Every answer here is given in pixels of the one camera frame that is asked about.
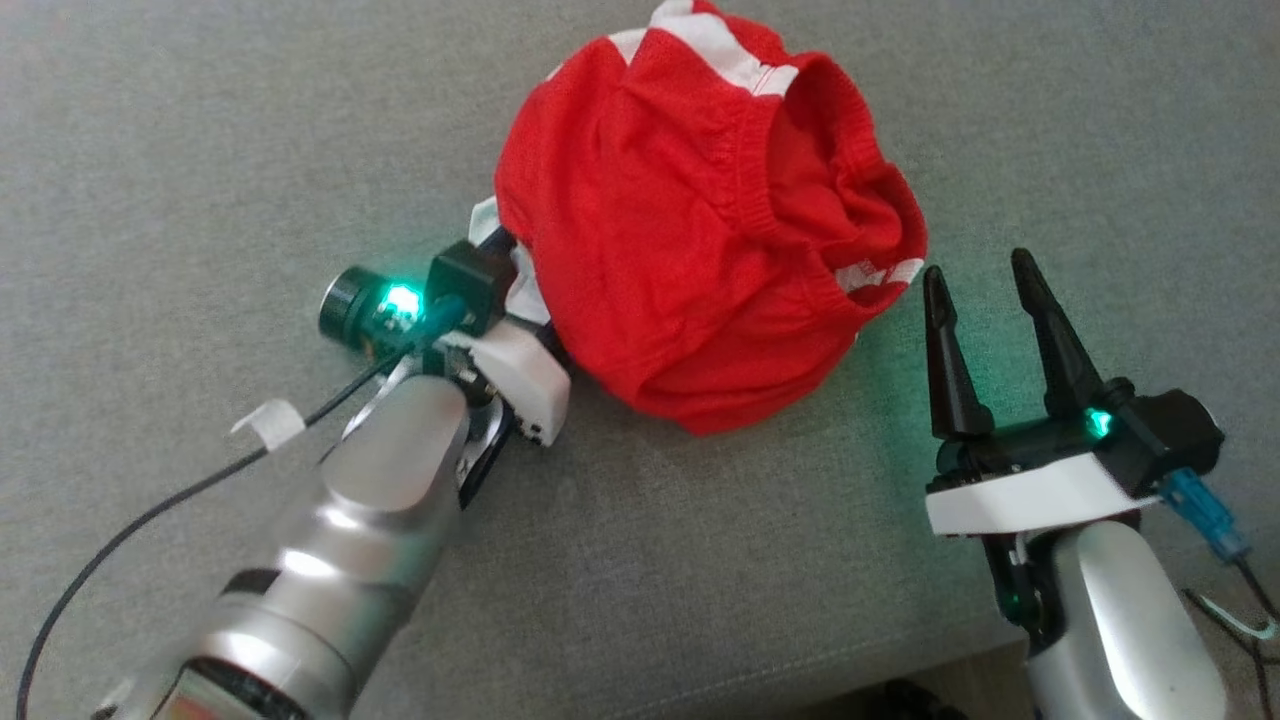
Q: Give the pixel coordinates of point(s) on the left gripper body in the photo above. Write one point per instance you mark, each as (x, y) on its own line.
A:
(525, 380)

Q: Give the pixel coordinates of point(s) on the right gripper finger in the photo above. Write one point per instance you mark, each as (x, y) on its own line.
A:
(955, 390)
(1065, 370)

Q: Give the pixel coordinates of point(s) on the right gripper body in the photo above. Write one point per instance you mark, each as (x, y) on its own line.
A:
(1030, 495)

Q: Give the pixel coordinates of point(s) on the red shorts with white trim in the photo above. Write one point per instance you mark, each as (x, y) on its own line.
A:
(680, 250)

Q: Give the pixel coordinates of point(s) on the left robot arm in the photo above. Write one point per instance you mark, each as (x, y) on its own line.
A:
(330, 560)

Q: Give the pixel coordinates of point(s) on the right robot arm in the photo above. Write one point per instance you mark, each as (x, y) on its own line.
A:
(1120, 620)

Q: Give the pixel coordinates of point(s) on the white tape tag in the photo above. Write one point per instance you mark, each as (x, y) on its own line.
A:
(270, 420)

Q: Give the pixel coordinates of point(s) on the large grey fabric cushion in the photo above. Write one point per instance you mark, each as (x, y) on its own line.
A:
(200, 150)

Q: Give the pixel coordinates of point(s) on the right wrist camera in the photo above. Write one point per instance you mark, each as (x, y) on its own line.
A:
(1180, 430)

